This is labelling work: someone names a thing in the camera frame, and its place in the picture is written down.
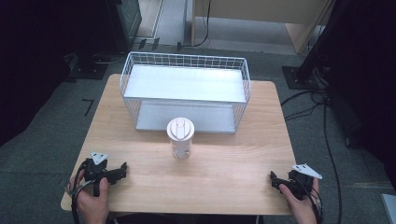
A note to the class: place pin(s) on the white flat object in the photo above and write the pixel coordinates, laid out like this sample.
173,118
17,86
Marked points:
389,208

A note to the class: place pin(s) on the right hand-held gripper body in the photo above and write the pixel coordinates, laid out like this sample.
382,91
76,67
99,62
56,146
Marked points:
302,185

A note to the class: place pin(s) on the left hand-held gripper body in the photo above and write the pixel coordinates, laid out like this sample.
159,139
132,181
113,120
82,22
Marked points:
93,171

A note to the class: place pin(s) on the black stand base plate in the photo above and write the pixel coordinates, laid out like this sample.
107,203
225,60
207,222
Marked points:
294,77

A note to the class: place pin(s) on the dark curtain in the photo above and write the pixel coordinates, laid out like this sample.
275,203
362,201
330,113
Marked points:
34,56
364,77

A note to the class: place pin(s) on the dark cabinet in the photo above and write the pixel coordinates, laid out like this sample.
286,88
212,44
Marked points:
124,21

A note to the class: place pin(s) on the light wooden desk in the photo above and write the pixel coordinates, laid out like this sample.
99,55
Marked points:
264,7

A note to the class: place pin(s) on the white cup with lid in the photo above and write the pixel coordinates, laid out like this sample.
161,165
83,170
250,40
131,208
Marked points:
180,133

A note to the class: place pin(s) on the black stand base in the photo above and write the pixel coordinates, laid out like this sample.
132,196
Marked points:
88,67

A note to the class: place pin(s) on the person's left hand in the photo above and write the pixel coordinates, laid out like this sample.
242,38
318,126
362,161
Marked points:
91,207

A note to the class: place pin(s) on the person's right hand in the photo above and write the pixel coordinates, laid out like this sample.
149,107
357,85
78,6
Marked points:
303,211

